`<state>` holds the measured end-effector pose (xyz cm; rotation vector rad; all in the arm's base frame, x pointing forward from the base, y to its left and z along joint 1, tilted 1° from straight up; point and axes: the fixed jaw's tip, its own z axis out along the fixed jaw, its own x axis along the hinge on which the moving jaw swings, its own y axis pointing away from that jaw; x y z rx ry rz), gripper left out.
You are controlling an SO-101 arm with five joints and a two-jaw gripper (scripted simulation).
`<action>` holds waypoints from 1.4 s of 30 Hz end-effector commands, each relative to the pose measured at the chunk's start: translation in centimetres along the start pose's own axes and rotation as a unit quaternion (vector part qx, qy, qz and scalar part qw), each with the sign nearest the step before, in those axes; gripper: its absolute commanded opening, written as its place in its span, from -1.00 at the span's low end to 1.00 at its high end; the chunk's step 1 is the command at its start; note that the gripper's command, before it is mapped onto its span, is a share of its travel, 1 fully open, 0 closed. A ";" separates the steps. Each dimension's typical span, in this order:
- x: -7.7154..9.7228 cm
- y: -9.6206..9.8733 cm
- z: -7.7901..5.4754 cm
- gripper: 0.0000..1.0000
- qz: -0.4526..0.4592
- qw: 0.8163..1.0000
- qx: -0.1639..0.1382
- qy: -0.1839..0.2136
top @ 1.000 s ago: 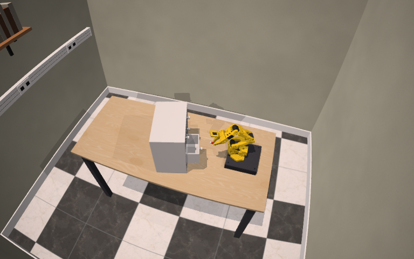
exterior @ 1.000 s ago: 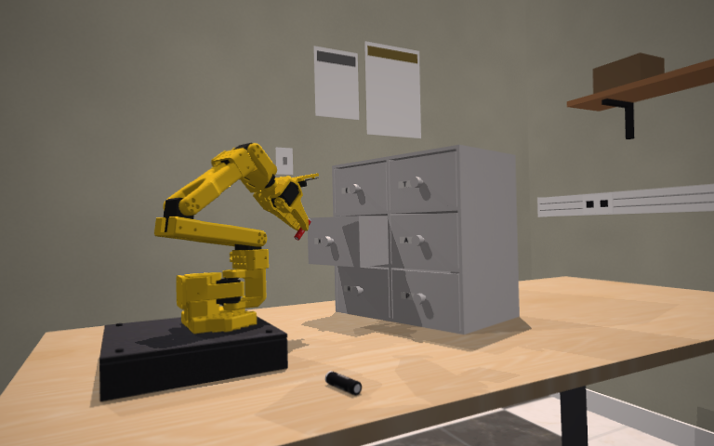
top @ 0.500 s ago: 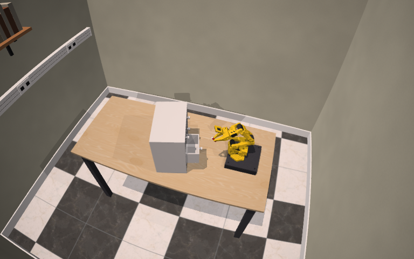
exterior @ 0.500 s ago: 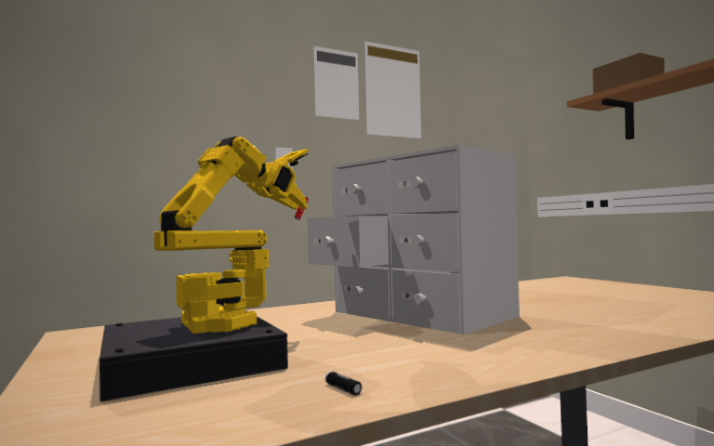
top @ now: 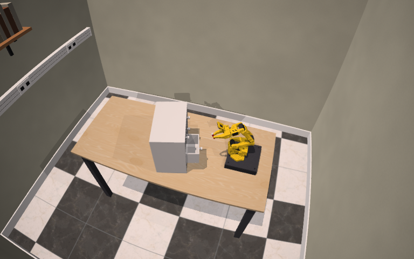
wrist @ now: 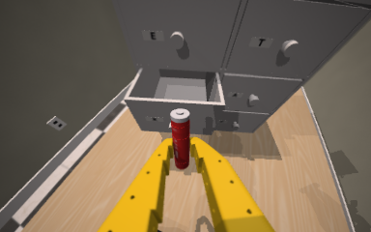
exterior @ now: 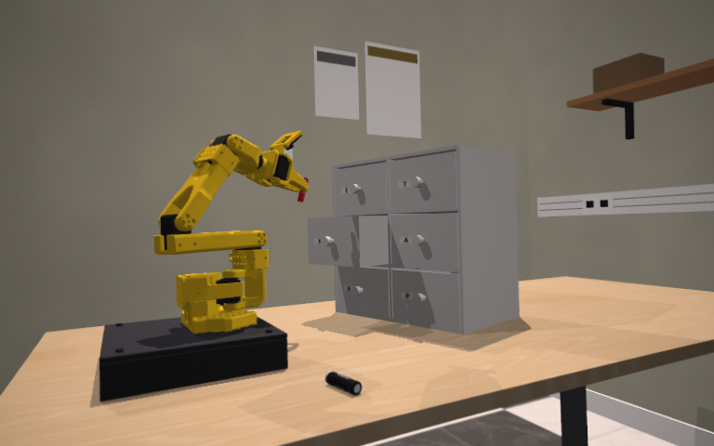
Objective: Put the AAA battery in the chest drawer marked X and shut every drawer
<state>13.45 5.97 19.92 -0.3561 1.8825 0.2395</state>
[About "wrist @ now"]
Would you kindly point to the red battery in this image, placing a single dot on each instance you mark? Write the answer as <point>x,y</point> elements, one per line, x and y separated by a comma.
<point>180,125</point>

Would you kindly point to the grey drawer front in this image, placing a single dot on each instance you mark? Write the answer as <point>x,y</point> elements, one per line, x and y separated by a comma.
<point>155,93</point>
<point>241,91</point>
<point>248,121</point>
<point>290,36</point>
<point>200,31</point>

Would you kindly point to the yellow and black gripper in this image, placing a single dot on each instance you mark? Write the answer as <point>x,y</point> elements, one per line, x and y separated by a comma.
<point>232,207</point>

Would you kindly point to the grey chest of drawers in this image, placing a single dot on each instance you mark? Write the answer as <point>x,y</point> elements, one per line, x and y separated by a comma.
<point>222,71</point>

